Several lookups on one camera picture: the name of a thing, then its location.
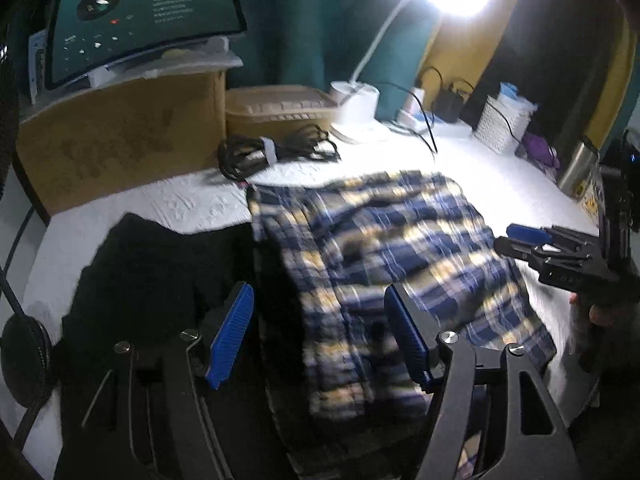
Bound white desk lamp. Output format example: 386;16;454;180
329;0;493;143

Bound purple bag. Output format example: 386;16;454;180
522;134;561;168

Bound yellow curtain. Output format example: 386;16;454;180
425;5;531;96
587;10;640;151

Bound blue white packets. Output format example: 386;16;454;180
495;82;538;111

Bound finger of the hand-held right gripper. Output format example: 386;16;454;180
506;223;596;251
494;236;551;266

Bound beige lidded container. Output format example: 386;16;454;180
225;86;340;136

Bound white textured table cloth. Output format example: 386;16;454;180
0;130;601;480

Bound person's right hand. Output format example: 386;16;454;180
569;290;640;371

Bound black garment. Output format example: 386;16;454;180
52;212;281;480

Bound white perforated basket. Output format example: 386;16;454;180
474;95;533;153

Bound clear plastic box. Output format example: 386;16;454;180
87;35;244;86

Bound green curtain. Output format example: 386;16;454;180
227;0;441;121

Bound steel tumbler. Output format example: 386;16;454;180
557;135;601;196

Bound black charging cable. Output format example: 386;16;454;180
385;82;440;155

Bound brown cardboard box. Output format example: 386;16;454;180
17;71;227;216

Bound tablet with green screen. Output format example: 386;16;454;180
44;0;249;92

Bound white power strip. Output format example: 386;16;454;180
397;107;473;138

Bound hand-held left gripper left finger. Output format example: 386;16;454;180
112;282;255;480

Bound black coiled cable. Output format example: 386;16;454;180
217;125;342;182

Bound black charger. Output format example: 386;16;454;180
437;87;463;121

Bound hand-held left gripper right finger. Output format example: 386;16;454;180
385;285;583;480

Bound white mug with yellow print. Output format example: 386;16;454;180
580;180;606;226

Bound blue yellow plaid shirt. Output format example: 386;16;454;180
247;171;558;480

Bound black round disc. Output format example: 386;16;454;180
0;316;54;409

